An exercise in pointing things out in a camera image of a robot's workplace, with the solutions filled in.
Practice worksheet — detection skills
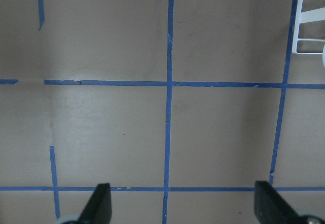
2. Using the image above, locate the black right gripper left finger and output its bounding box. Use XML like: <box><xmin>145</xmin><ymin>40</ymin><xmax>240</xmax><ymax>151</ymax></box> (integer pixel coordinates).
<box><xmin>77</xmin><ymin>183</ymin><xmax>112</xmax><ymax>223</ymax></box>

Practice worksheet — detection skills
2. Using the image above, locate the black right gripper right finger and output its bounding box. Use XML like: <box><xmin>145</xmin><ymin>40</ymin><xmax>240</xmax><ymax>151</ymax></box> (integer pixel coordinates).
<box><xmin>254</xmin><ymin>181</ymin><xmax>301</xmax><ymax>224</ymax></box>

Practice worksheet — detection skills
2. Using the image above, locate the white wire cup rack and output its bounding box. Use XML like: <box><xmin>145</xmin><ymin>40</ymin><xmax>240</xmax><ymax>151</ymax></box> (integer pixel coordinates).
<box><xmin>292</xmin><ymin>0</ymin><xmax>324</xmax><ymax>56</ymax></box>

